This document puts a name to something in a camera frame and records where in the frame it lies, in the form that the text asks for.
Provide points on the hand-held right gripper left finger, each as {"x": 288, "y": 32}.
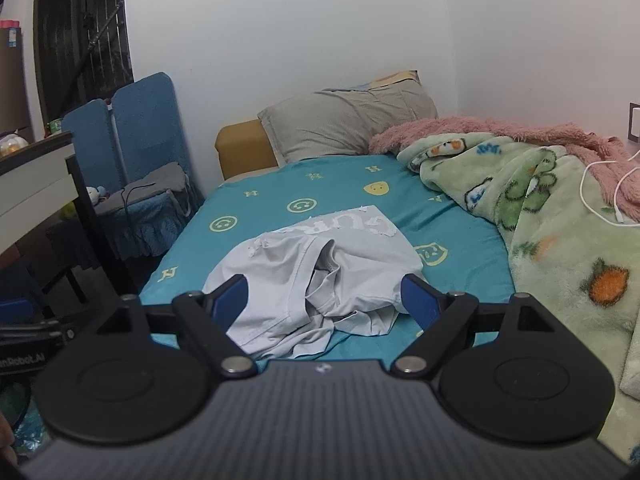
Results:
{"x": 230, "y": 296}

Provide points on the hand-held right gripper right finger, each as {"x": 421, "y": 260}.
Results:
{"x": 417, "y": 300}

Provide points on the light grey t-shirt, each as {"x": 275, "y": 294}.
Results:
{"x": 280, "y": 270}

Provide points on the grey cloth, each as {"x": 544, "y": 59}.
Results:
{"x": 155, "y": 180}

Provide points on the green printed fleece blanket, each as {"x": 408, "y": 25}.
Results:
{"x": 550, "y": 240}

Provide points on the yellow padded headboard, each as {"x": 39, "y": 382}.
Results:
{"x": 240, "y": 150}

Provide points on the teal printed bed sheet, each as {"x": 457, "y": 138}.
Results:
{"x": 325, "y": 180}

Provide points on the small plush toy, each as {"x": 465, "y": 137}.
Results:
{"x": 95, "y": 194}

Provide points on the pink fluffy blanket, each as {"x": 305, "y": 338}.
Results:
{"x": 450, "y": 127}

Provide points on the blue folding chair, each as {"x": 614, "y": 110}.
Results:
{"x": 145, "y": 120}

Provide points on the grey pillow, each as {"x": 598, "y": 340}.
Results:
{"x": 340, "y": 120}

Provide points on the pale yellow round object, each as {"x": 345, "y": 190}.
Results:
{"x": 12, "y": 146}

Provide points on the pale yellow cushion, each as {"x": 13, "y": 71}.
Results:
{"x": 395, "y": 80}

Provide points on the green can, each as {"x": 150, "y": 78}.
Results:
{"x": 55, "y": 127}

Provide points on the dark barred window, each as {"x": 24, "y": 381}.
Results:
{"x": 75, "y": 35}

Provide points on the white desk with black frame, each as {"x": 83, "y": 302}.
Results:
{"x": 30, "y": 180}

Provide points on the white wall socket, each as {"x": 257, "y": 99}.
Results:
{"x": 635, "y": 122}

